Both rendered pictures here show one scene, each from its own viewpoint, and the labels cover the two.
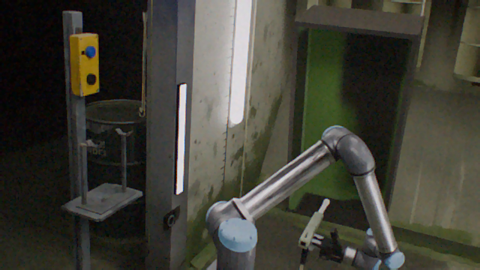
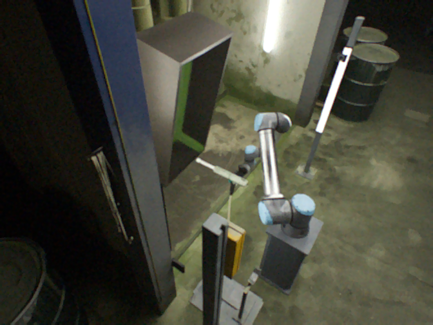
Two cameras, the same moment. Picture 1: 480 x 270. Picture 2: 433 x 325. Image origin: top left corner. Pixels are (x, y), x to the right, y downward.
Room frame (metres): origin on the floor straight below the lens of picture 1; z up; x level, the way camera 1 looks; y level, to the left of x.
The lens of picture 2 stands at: (2.04, 1.22, 2.32)
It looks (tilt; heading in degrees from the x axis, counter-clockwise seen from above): 43 degrees down; 279
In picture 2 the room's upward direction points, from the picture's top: 2 degrees clockwise
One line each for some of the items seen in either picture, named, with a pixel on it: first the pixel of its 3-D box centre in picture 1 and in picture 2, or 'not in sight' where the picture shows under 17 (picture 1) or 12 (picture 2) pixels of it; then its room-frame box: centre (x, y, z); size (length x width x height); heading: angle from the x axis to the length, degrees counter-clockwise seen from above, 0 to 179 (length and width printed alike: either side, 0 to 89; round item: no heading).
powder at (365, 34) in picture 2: not in sight; (365, 35); (0.73, -3.32, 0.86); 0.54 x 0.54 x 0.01
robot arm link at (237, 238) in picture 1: (236, 245); (299, 209); (1.68, -0.02, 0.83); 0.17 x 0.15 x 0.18; 17
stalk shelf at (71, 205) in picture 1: (103, 200); (225, 300); (2.06, 0.62, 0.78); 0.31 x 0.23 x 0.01; 157
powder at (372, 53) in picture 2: not in sight; (373, 53); (0.74, -2.67, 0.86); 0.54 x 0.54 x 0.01
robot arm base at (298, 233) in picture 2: not in sight; (296, 222); (1.67, -0.02, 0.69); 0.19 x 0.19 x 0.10
